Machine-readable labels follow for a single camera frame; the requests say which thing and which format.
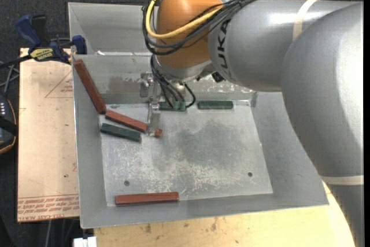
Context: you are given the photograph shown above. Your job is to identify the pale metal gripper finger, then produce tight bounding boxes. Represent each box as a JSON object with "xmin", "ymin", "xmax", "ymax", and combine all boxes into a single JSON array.
[
  {"xmin": 153, "ymin": 97, "xmax": 162, "ymax": 133},
  {"xmin": 146, "ymin": 97, "xmax": 155, "ymax": 137}
]

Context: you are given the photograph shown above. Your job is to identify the red-brown flat block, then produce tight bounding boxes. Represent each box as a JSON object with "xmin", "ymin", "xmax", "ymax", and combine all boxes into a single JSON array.
[
  {"xmin": 104, "ymin": 110, "xmax": 163, "ymax": 138},
  {"xmin": 114, "ymin": 191, "xmax": 180, "ymax": 207},
  {"xmin": 73, "ymin": 59, "xmax": 108, "ymax": 115}
]

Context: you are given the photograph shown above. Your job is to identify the grey metal bin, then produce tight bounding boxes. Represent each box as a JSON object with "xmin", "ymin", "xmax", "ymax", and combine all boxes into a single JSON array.
[{"xmin": 68, "ymin": 2, "xmax": 330, "ymax": 230}]

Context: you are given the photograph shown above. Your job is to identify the brown cardboard board, red print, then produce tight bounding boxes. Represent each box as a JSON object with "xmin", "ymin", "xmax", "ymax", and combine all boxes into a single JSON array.
[{"xmin": 17, "ymin": 47, "xmax": 80, "ymax": 223}]

